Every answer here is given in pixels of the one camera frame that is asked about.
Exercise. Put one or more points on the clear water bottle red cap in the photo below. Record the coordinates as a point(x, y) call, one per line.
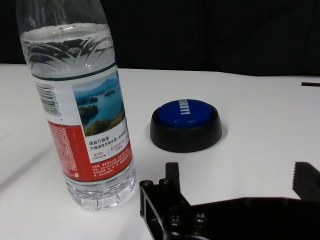
point(87, 137)

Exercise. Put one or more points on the blue round lid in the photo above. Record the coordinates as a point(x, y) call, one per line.
point(185, 135)

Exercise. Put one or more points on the black curtain backdrop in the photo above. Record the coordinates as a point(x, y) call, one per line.
point(200, 32)

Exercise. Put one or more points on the black corner tape mark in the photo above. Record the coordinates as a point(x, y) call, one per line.
point(311, 84)

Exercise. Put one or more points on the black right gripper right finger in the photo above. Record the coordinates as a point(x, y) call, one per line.
point(307, 182)

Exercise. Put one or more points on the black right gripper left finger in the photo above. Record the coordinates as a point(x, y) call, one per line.
point(172, 190)

